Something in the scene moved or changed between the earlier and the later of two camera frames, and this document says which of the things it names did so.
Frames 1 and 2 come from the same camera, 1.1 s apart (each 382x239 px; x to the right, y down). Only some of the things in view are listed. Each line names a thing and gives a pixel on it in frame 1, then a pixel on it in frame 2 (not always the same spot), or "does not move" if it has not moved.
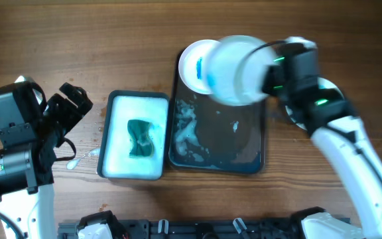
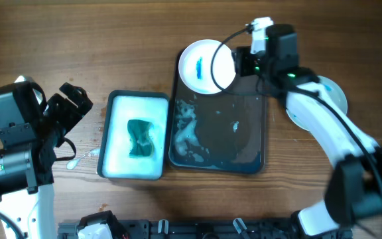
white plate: (192, 65) does not move
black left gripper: (72, 113) does not move
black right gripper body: (267, 87) -> (251, 64)
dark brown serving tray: (211, 137) does not move
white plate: (236, 66) -> (332, 91)
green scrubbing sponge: (142, 144) does not move
